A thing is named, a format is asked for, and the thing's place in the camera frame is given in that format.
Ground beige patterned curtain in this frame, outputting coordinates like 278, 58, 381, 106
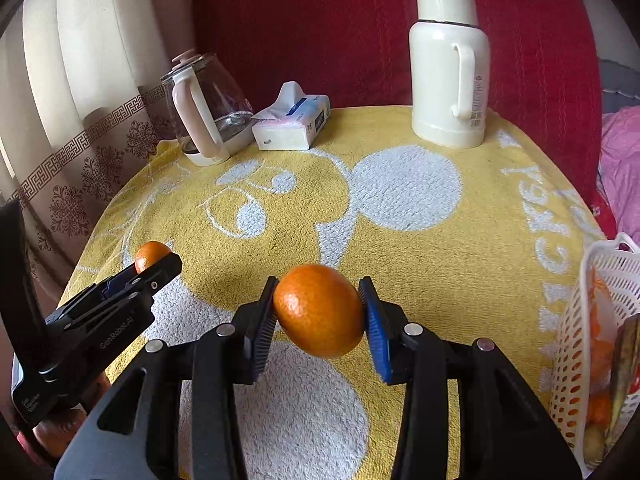
1, 0, 194, 306

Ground person's left hand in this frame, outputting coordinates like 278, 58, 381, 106
32, 373, 111, 458

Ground orange plastic snack bag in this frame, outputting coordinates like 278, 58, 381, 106
587, 266, 617, 394

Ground cream thermos flask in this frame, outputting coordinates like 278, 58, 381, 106
409, 0, 490, 148

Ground yellow and white towel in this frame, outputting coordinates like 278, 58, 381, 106
62, 106, 602, 479

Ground red fabric headboard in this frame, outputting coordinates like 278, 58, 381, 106
188, 0, 604, 206

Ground orange mandarin behind banana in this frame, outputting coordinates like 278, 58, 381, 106
273, 263, 366, 359

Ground pink polka-dot duvet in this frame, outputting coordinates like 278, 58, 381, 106
599, 105, 639, 244

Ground orange mandarin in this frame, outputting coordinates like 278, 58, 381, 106
586, 389, 612, 430
273, 263, 366, 359

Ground white tissue pack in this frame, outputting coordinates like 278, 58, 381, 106
252, 81, 331, 151

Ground white plastic basket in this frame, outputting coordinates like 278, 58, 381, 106
549, 232, 639, 479

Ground grey bed headboard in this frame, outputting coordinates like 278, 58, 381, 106
598, 58, 640, 114

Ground red tomato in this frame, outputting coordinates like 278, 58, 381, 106
628, 368, 640, 394

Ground overripe brown banana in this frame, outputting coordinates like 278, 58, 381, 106
605, 314, 639, 448

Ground glass electric kettle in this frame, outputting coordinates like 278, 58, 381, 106
160, 49, 254, 167

